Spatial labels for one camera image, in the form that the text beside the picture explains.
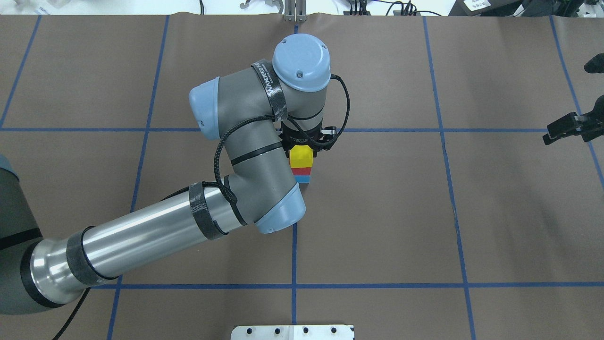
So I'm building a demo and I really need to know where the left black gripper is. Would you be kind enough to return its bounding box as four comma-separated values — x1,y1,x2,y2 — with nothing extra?
279,120,339,152

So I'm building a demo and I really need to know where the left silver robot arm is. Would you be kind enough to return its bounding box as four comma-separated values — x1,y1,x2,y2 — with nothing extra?
0,33,342,315

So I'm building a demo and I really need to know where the brown paper table cover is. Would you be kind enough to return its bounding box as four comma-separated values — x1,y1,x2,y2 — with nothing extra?
1,13,603,340

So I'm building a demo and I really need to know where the blue block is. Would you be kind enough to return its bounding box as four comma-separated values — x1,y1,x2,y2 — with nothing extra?
294,175,311,184

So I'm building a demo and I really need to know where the yellow block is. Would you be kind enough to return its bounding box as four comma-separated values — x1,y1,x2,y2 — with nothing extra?
289,145,315,169

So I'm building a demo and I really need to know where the white pedestal column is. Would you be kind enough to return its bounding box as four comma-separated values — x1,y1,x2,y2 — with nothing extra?
230,324,355,340

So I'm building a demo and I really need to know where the aluminium frame post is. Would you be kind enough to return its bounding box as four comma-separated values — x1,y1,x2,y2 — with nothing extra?
280,0,308,24

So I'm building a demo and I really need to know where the red block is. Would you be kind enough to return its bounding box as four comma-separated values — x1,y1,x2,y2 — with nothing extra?
291,167,311,177

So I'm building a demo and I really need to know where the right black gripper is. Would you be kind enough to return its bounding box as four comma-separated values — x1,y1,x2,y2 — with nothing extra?
542,95,604,145

